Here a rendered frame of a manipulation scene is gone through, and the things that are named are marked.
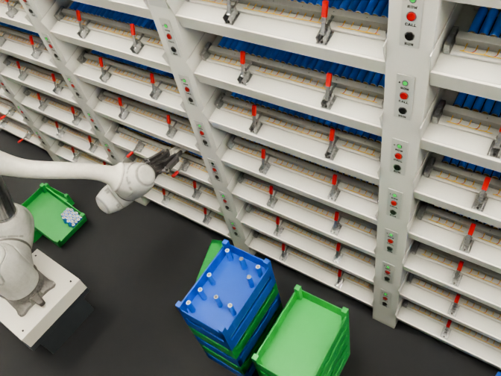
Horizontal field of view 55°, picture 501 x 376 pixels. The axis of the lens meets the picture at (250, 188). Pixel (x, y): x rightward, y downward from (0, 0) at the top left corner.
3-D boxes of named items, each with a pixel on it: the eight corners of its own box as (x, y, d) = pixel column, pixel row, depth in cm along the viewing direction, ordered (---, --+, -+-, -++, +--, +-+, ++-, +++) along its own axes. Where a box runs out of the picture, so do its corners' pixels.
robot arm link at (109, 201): (135, 198, 186) (149, 189, 176) (105, 221, 176) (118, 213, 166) (118, 176, 184) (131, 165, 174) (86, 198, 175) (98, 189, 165)
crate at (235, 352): (236, 359, 171) (232, 351, 165) (192, 333, 180) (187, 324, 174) (279, 292, 185) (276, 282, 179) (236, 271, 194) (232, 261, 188)
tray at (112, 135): (216, 189, 196) (207, 180, 188) (115, 145, 225) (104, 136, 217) (240, 148, 201) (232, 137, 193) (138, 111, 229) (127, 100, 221)
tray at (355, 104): (383, 137, 120) (378, 107, 108) (199, 81, 149) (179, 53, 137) (415, 73, 125) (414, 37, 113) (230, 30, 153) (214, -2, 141)
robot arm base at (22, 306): (27, 323, 191) (19, 317, 187) (-1, 295, 203) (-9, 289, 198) (62, 289, 199) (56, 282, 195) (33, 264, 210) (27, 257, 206)
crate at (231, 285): (227, 342, 159) (222, 332, 153) (180, 315, 168) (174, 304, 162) (273, 271, 173) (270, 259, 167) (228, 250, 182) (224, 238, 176)
